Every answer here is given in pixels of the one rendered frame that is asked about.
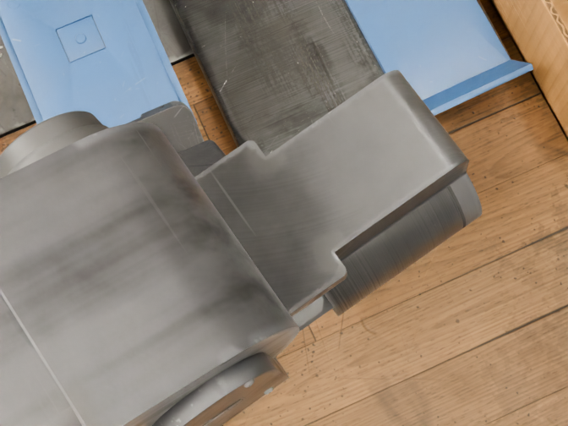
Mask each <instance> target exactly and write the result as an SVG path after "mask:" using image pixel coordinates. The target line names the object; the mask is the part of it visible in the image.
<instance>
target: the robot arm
mask: <svg viewBox="0 0 568 426"><path fill-rule="evenodd" d="M468 162H469V160H468V159H467V157H466V156H465V155H464V154H463V152H462V151H461V149H460V148H459V147H458V146H457V144H456V143H455V141H454V140H453V139H452V137H451V136H450V135H449V134H448V133H447V132H446V130H445V129H444V128H443V126H442V125H441V124H440V122H439V121H438V120H437V118H436V117H435V116H434V114H433V113H432V112H431V111H430V110H429V108H428V107H427V106H426V105H425V103H424V102H423V100H422V99H421V98H420V96H419V95H418V94H417V92H416V91H415V90H414V89H413V88H412V87H411V85H410V84H409V83H408V81H407V80H406V79H405V77H404V76H403V75H402V73H401V72H400V71H399V70H392V71H390V72H388V73H386V74H383V75H382V76H380V77H379V78H377V79H376V80H375V81H373V82H372V83H370V84H369V85H367V86H366V87H364V88H363V89H361V90H360V91H359V92H358V93H356V94H355V95H353V96H352V97H350V98H349V99H347V100H346V101H344V102H343V103H342V104H341V105H339V106H337V107H336V108H334V109H333V110H332V111H330V112H328V113H327V114H325V115H324V116H323V117H322V118H320V119H319V120H317V121H316V122H315V123H313V124H311V125H310V126H308V127H307V128H306V129H305V130H303V131H302V132H300V133H299V134H297V135H296V136H294V137H293V138H291V139H290V140H288V141H287V142H286V143H285V144H283V145H281V146H280V147H279V148H277V149H276V150H274V151H272V152H271V153H270V154H269V155H267V156H265V155H264V153H263V152H262V151H261V149H260V148H259V147H258V146H257V144H256V143H255V142H254V141H253V140H248V141H246V142H245V143H243V144H242V145H240V146H239V147H238V148H237V149H235V150H233V151H232V152H230V153H229V154H228V155H225V153H224V152H223V151H222V150H221V149H220V147H219V146H218V145H217V144H216V143H215V142H214V141H213V140H210V139H209V140H206V141H204V139H203V137H202V134H201V132H200V131H199V127H198V124H197V123H196V121H195V118H194V115H193V113H192V112H191V110H190V109H189V108H188V107H187V106H186V105H185V104H184V103H182V102H181V101H170V102H168V103H167V104H164V105H162V106H159V107H157V108H154V109H152V110H150V111H148V112H145V113H142V114H141V115H140V118H137V119H135V120H133V121H131V122H129V123H125V124H122V125H118V126H115V127H111V128H108V127H107V126H105V125H103V124H102V123H101V122H100V121H99V120H98V119H97V118H96V117H95V116H94V115H93V114H92V113H90V112H86V111H72V112H65V113H62V114H59V115H57V116H54V117H50V118H48V119H47V120H45V121H43V122H41V123H38V124H37V125H36V126H34V127H32V128H30V129H28V130H27V131H26V132H24V133H23V134H21V135H20V136H19V137H18V138H17V139H16V140H14V141H13V142H12V143H11V144H10V145H9V146H8V147H7V148H6V149H5V150H4V152H3V153H2V154H1V155H0V426H222V425H223V424H224V423H226V422H228V421H229V420H230V419H232V418H234V417H235V416H236V415H238V414H239V413H240V412H242V411H243V410H244V409H246V408H247V407H249V406H250V405H252V404H253V403H255V402H256V401H258V400H259V399H260V398H261V397H262V396H264V395H268V394H269V393H271V392H272V391H273V389H275V388H276V387H277V386H278V385H280V384H281V383H282V382H284V381H285V380H287V379H289V378H290V377H289V376H288V375H287V373H286V371H285V370H284V368H283V367H282V366H281V364H280V363H279V362H278V360H277V359H276V357H277V355H278V354H279V353H281V352H282V351H283V350H284V349H285V348H286V347H287V346H288V345H289V344H290V343H291V342H292V341H293V339H294V338H295V337H296V336H297V334H298V332H299V331H301V330H302V329H304V328H305V327H307V326H308V325H310V324H311V323H313V322H314V321H316V320H317V319H318V318H319V317H321V316H322V315H323V314H325V313H327V312H328V311H330V310H331V309H333V311H334V312H335V313H336V315H337V316H340V315H341V314H343V313H344V312H346V311H347V310H349V309H350V308H351V307H352V306H354V305H355V304H356V303H358V302H360V301H361V300H362V299H364V298H366V297H367V296H368V295H369V294H370V293H372V292H374V291H375V290H376V289H378V288H379V287H381V286H382V285H384V284H385V283H386V282H388V281H389V280H390V279H392V278H393V277H395V276H396V275H398V274H399V273H401V272H402V271H404V270H405V269H406V268H407V267H409V266H410V265H412V264H413V263H415V262H416V261H417V260H419V259H421V258H422V257H423V256H424V255H426V254H427V253H429V252H430V251H431V250H433V249H435V248H436V247H437V246H439V245H440V244H442V243H443V242H444V241H445V240H447V239H448V238H450V237H451V236H453V235H454V234H456V233H457V232H459V231H460V230H461V229H462V228H464V227H465V226H467V225H468V224H470V223H471V222H472V221H474V220H476V219H477V218H479V217H480V216H481V215H482V206H481V203H480V200H479V197H478V194H477V192H476V190H475V188H474V186H473V184H472V181H471V179H470V177H469V176H468V175H467V165H468Z"/></svg>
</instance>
